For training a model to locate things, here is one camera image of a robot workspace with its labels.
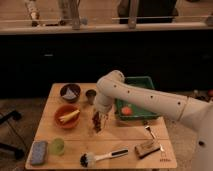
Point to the green plastic tray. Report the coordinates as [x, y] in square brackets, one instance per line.
[137, 113]

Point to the yellow banana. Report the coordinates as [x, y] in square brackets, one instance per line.
[69, 116]

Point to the blue sponge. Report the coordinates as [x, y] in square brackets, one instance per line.
[38, 154]

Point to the green plastic cup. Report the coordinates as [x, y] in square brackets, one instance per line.
[56, 147]

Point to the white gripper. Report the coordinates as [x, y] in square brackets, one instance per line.
[103, 104]

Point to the metal cup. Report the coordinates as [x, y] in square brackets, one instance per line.
[90, 94]

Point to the dark brown bowl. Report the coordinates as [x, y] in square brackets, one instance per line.
[72, 86]

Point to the metal fork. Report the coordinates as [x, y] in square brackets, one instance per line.
[147, 127]

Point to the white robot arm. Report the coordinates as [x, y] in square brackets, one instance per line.
[193, 113]

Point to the wooden block brush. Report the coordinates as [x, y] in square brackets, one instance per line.
[146, 148]

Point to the orange bowl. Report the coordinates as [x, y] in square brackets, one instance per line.
[63, 110]

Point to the crumpled grey cloth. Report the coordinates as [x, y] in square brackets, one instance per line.
[70, 94]

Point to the white dish brush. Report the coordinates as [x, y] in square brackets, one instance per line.
[90, 159]

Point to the dark grape bunch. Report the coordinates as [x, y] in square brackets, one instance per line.
[97, 122]

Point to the red tomato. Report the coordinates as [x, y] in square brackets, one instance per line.
[126, 110]

